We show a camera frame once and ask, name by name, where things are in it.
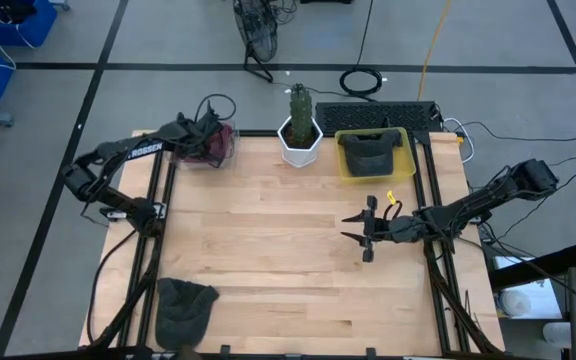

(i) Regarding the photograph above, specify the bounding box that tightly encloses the white cylinder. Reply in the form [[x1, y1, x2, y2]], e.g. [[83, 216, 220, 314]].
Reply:
[[541, 321, 573, 350]]

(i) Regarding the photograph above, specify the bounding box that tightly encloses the black coiled cable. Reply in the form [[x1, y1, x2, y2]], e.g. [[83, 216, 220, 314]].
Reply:
[[338, 0, 385, 98]]

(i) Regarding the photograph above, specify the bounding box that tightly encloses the clear plastic bin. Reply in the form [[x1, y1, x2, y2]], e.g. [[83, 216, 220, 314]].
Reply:
[[167, 118, 242, 170]]

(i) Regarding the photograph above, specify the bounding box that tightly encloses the yellow floor cable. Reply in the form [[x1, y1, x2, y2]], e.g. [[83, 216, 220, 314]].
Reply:
[[415, 0, 454, 101]]

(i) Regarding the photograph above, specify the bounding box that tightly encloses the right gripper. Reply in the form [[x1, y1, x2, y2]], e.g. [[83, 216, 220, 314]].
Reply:
[[339, 194, 428, 264]]

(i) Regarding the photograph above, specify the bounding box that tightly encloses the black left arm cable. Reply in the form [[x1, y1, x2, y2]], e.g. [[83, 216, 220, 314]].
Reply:
[[195, 93, 238, 124]]

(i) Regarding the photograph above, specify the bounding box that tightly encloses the white hexagonal plant pot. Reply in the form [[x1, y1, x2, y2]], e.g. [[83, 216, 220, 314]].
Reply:
[[276, 115, 324, 168]]

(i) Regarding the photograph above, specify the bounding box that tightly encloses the black wire fan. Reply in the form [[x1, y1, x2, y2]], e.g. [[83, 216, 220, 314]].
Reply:
[[231, 0, 280, 84]]

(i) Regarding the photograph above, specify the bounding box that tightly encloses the white tape roll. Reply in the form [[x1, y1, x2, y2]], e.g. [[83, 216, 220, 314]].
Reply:
[[499, 288, 533, 317]]

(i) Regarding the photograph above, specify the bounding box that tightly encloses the yellow plastic bin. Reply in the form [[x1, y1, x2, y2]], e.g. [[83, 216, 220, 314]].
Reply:
[[334, 126, 418, 185]]

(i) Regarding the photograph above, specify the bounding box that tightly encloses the black beam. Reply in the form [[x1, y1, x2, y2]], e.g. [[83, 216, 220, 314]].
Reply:
[[487, 241, 576, 292]]

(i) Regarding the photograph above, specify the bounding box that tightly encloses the black aluminium frame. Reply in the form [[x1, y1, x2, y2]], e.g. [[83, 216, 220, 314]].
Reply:
[[80, 127, 507, 360]]

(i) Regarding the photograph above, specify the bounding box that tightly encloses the black base cable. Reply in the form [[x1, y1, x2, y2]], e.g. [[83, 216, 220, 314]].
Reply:
[[85, 228, 138, 346]]

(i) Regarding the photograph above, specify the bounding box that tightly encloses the white cable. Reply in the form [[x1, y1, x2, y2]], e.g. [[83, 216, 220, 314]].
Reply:
[[441, 117, 477, 165]]

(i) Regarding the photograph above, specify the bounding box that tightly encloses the green cactus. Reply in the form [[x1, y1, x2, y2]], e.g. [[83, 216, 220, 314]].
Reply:
[[288, 82, 314, 143]]

